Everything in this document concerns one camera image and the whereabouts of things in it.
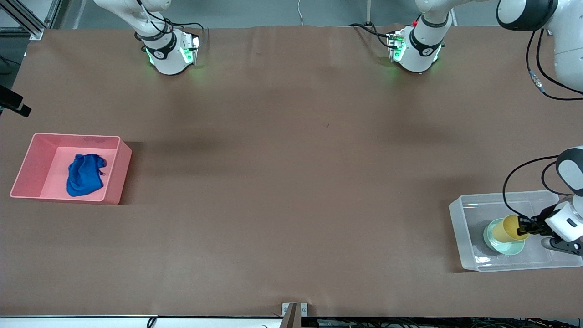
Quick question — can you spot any yellow plastic cup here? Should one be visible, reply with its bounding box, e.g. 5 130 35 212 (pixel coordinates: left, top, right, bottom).
492 215 531 242

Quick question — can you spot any green ceramic bowl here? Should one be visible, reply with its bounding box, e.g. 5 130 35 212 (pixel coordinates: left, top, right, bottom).
483 218 525 255

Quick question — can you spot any clear plastic storage box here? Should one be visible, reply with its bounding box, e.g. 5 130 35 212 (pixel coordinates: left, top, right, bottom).
449 190 583 272

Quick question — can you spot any pink plastic bin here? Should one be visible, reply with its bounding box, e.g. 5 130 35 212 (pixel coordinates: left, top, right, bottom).
10 133 133 205

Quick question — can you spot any blue crumpled cloth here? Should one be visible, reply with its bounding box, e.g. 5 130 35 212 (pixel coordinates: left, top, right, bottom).
66 154 107 197

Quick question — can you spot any aluminium frame profile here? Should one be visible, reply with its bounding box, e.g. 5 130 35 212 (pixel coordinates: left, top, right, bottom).
0 0 62 41

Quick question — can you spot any black upper arm cable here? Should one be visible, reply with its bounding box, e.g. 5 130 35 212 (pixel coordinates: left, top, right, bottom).
526 30 583 102

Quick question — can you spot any black right base cable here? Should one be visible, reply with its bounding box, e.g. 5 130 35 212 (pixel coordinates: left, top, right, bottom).
171 20 206 36

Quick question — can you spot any black base cable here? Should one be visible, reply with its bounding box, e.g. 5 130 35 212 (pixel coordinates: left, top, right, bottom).
348 22 393 48
171 20 206 36

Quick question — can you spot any black left base cable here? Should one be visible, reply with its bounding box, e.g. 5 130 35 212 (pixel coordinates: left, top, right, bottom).
348 22 393 48

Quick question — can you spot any metal table edge bracket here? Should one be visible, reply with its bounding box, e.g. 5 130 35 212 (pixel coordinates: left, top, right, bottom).
281 302 308 328

